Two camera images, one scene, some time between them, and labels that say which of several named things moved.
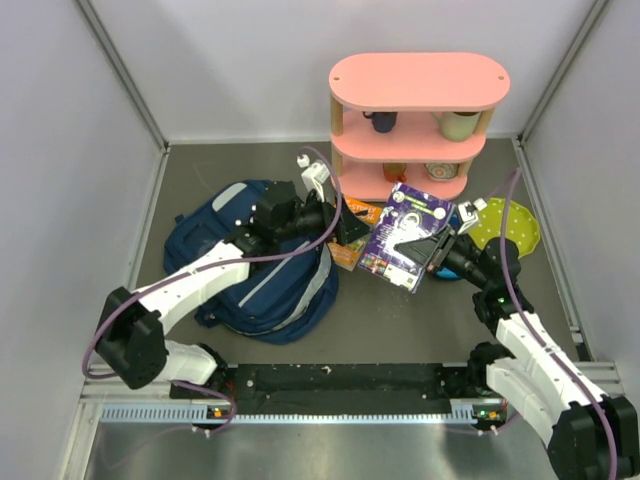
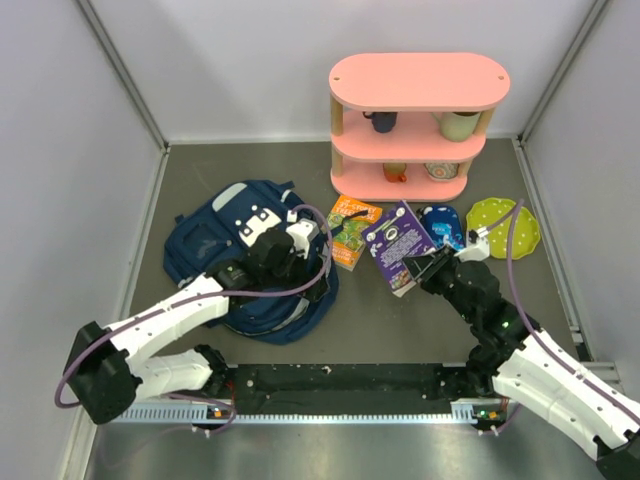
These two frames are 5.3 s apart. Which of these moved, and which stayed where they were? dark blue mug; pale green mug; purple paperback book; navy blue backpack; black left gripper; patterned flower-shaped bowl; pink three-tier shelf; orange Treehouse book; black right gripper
Moved: black right gripper; black left gripper; purple paperback book
Stayed: navy blue backpack; dark blue mug; patterned flower-shaped bowl; orange Treehouse book; pale green mug; pink three-tier shelf
